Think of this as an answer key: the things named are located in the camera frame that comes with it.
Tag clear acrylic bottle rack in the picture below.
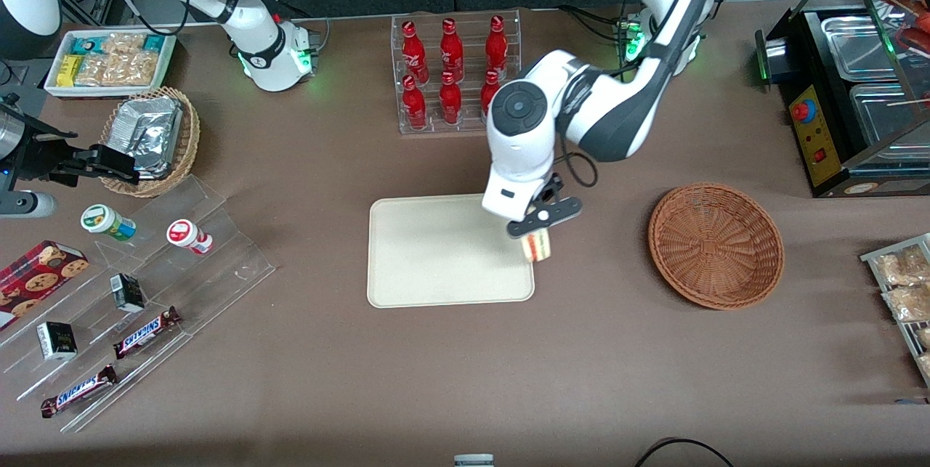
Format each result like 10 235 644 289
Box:
391 9 522 135

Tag black base cables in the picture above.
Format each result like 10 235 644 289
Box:
558 4 627 44

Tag clear acrylic stepped shelf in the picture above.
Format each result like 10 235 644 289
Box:
0 175 278 434

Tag yellow snack pack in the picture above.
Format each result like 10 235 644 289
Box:
57 54 84 88

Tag small black carton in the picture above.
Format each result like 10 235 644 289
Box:
36 321 78 362
110 273 147 314

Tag red lid white cup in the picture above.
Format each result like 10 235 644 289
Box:
166 219 214 256

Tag light tan wicker basket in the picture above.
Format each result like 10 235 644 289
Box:
100 86 201 198

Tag beige rectangular tray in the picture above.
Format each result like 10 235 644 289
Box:
367 192 535 309

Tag gray snack tray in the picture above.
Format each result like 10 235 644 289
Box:
860 233 930 389

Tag red cola bottle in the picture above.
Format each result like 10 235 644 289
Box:
402 75 428 131
480 70 504 123
401 20 429 84
439 71 464 126
485 15 509 80
440 18 465 83

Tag Snickers chocolate bar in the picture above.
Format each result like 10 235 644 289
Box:
113 306 182 360
40 364 119 419

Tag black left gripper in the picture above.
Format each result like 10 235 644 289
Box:
506 173 585 240

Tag steel pan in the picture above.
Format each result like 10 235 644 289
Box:
820 15 903 84
849 82 930 150

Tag clear bag of crackers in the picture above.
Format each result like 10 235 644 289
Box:
100 33 147 57
76 52 162 87

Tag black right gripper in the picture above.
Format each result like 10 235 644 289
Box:
0 93 140 188

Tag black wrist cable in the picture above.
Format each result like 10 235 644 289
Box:
554 134 599 189

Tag black machine with yellow panel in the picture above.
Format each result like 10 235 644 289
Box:
754 0 930 198

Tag green lid white cup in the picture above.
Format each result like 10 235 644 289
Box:
81 204 137 243

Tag red cookie box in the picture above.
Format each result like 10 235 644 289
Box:
0 240 90 332

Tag triangular sandwich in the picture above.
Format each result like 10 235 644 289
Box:
521 228 554 264

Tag black cable loop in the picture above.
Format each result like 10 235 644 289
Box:
634 437 735 467

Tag white rectangular snack box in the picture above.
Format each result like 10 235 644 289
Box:
44 29 177 100

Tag silver foil pouch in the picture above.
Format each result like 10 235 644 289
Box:
107 96 183 179

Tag brown round wicker basket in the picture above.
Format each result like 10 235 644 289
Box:
648 182 785 310

